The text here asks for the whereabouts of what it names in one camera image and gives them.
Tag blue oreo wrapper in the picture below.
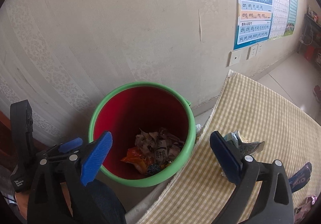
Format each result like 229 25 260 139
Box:
288 162 312 193

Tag checkered yellow tablecloth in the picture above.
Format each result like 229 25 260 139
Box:
140 71 320 223

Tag white wall socket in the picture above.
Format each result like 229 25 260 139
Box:
247 44 258 59
256 44 263 55

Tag blue pinyin wall poster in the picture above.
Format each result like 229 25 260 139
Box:
233 0 274 50

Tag trash pile in bin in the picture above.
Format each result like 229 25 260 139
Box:
121 127 185 177

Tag person's left hand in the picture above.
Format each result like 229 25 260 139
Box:
15 191 30 220

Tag white wall outlet plate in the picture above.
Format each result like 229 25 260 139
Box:
228 50 242 67

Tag dark shelf unit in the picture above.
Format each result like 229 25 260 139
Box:
297 14 320 70

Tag person's leg blue jeans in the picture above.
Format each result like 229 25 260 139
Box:
86 179 126 223

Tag red slippers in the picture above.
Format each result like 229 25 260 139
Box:
313 85 321 103

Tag red bin with green rim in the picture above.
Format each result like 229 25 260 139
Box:
88 82 196 188

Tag green number wall poster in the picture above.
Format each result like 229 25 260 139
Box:
284 0 298 36

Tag light blue wrapper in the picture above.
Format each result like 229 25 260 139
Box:
223 130 265 156

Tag white chart wall poster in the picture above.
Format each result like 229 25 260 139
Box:
269 0 290 39

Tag small pink candy wrapper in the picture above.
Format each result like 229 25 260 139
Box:
294 195 317 224

